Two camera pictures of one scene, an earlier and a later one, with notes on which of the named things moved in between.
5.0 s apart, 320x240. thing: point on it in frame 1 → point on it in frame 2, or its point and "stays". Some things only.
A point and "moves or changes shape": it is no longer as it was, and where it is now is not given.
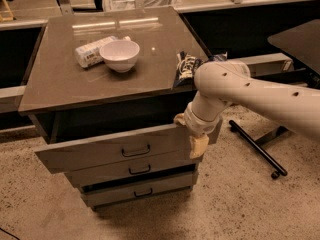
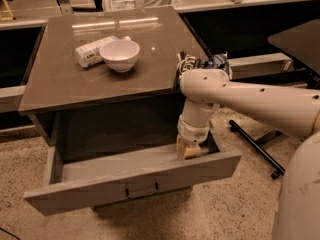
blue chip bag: x=186 y=67 stays
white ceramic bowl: x=120 y=55 stays
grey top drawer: x=162 y=145 moves or changes shape
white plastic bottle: x=88 y=54 stays
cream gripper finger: x=180 y=118 → x=180 y=148
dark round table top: x=302 y=41 stays
